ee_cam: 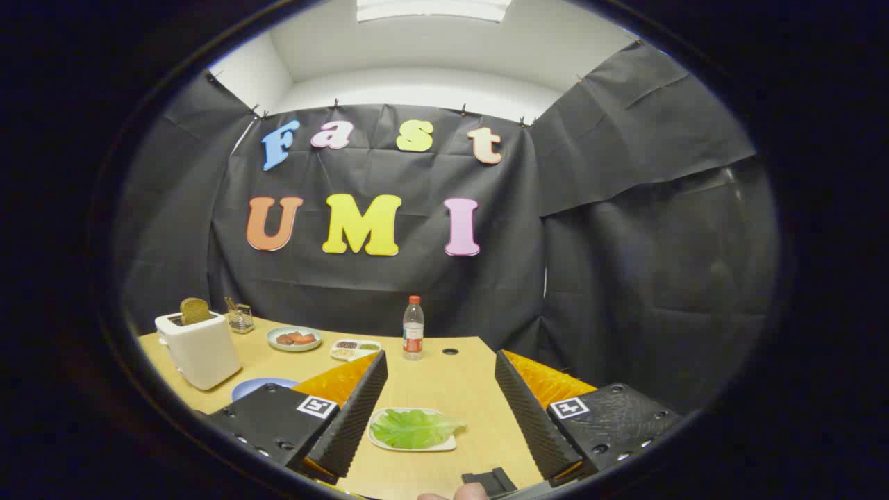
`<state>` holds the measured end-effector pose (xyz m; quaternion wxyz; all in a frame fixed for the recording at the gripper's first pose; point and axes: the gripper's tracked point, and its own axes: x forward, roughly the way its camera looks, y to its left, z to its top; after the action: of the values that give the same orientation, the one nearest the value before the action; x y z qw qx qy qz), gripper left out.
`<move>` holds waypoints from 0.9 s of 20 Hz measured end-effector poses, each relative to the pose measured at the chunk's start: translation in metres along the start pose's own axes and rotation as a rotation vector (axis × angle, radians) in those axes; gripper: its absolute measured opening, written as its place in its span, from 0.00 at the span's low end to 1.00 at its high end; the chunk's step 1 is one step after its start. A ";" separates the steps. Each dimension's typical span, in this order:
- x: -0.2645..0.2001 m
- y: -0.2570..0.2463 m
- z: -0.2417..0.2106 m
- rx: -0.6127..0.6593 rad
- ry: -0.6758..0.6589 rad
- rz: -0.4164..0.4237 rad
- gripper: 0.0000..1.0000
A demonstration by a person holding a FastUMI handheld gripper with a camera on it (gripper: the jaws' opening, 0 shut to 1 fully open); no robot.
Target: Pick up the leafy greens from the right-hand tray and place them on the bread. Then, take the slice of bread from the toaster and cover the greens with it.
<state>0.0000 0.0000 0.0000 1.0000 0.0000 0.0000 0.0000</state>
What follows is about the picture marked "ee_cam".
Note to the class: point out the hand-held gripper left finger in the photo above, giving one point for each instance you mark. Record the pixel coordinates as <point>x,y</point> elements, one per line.
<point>354,417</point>

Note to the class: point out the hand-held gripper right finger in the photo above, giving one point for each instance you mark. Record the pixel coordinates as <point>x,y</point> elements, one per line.
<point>531,417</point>

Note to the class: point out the green lettuce leaf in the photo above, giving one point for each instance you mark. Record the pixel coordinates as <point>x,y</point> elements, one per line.
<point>413,428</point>

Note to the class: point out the brown bread slice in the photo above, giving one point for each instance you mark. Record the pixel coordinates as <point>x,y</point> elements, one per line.
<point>196,311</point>

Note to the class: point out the white square plate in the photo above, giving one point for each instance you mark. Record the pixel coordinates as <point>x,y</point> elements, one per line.
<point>378,440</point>

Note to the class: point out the white divided spice dish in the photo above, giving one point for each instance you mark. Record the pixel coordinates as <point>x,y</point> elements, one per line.
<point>355,349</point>

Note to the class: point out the brown meat piece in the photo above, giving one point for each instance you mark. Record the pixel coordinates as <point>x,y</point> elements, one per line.
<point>306,339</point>
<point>284,340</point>

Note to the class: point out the pale green round plate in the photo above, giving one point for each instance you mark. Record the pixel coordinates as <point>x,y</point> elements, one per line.
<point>294,347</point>

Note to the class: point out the blue round plate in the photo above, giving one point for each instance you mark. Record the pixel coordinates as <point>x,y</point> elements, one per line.
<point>260,385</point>

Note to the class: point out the clear bottle red cap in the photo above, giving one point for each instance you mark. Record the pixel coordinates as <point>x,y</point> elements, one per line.
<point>413,333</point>

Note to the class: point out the black backdrop cloth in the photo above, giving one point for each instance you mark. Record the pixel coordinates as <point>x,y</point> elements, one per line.
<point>417,292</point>

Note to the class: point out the clear utensil holder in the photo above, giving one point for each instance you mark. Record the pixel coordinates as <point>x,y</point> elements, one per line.
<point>242,319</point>

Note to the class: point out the white toaster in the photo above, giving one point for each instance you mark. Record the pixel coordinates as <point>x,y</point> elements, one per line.
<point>201,351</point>

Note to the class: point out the ceiling light panel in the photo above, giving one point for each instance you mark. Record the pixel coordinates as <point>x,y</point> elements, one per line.
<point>434,8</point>

